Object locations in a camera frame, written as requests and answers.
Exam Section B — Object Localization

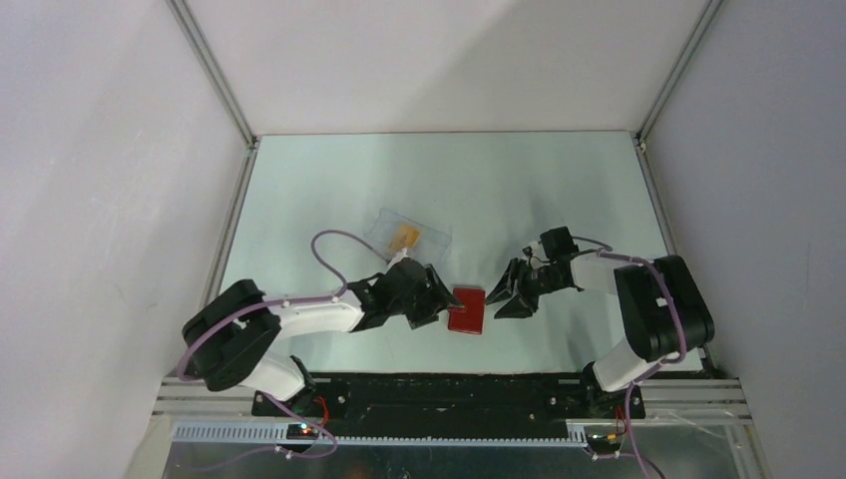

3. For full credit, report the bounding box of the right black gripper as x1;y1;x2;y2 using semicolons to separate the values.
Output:
482;257;565;319

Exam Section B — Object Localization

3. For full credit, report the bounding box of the red leather card holder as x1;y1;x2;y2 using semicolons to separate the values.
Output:
447;286;486;335

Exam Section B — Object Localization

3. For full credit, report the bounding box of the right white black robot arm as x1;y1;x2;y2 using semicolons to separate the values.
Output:
486;249;715;417

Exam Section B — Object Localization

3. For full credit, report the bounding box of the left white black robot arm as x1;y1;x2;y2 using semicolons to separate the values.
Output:
177;257;463;416

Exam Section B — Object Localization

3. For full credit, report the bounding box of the orange credit card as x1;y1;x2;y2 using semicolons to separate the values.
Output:
387;224;421;253

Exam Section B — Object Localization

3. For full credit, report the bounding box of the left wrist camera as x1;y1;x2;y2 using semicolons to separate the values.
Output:
387;247;412;269

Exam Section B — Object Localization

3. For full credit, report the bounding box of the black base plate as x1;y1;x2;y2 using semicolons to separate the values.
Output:
283;373;644;421

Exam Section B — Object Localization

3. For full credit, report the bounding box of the aluminium front rail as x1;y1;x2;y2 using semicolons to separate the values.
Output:
639;379;752;426

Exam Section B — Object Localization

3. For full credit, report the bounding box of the grey slotted cable duct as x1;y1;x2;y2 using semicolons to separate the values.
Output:
172;420;588;448

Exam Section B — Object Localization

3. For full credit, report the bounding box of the left aluminium frame post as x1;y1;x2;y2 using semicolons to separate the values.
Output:
166;0;256;149

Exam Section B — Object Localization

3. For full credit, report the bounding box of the aluminium frame post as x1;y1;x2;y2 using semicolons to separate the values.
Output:
166;0;256;149
634;0;725;150

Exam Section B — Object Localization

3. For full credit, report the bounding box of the right aluminium frame post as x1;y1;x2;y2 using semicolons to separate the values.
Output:
634;0;725;150

